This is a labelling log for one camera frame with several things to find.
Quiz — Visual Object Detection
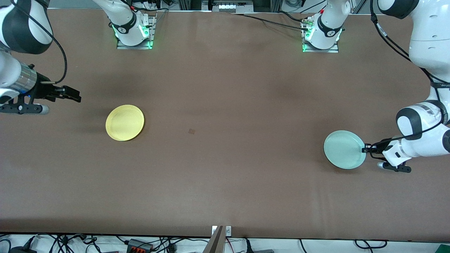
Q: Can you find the green round plate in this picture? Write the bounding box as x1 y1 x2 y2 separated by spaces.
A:
323 130 366 170

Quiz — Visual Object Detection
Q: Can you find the yellow round plate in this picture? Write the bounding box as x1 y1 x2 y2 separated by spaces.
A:
105 104 145 142

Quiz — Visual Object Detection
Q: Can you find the brown table cover sheet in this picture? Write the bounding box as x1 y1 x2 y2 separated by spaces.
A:
0 8 450 243

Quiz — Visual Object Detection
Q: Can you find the black orange power strip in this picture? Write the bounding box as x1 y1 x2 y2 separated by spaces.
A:
126 238 154 252

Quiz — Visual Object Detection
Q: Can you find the wooden beam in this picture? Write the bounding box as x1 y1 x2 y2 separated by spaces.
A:
203 226 225 253

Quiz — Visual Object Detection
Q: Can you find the grey socket strip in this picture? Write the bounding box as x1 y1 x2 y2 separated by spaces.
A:
213 0 253 13

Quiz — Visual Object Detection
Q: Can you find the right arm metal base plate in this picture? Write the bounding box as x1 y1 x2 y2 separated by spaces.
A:
117 14 155 50

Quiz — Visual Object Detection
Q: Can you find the looped black cable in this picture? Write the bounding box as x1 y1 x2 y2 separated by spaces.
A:
354 240 388 249

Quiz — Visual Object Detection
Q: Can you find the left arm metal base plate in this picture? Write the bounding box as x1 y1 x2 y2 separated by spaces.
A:
302 16 340 53

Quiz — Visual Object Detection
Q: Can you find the thin black cable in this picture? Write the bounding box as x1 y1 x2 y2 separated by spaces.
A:
232 13 311 32

